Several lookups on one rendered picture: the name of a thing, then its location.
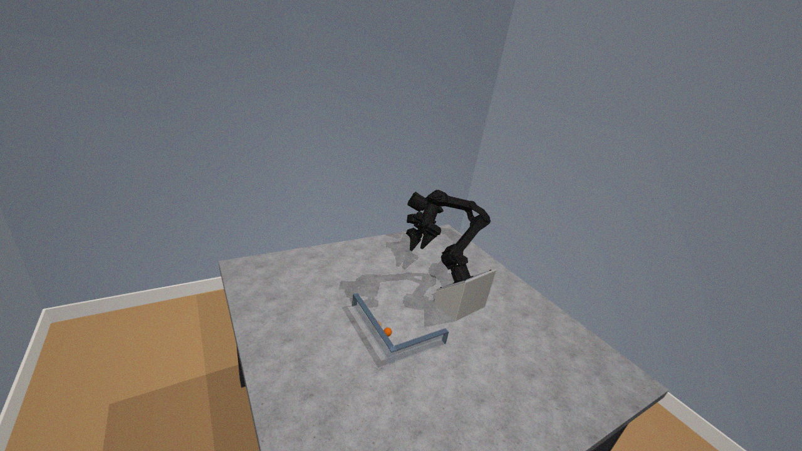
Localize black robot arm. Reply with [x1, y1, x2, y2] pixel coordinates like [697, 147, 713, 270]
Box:
[407, 190, 491, 283]

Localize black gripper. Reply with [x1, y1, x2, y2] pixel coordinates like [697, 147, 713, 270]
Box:
[406, 214, 441, 251]

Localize clear blue-grey l-shaped low wall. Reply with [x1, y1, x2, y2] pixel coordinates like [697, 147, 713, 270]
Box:
[353, 293, 449, 353]

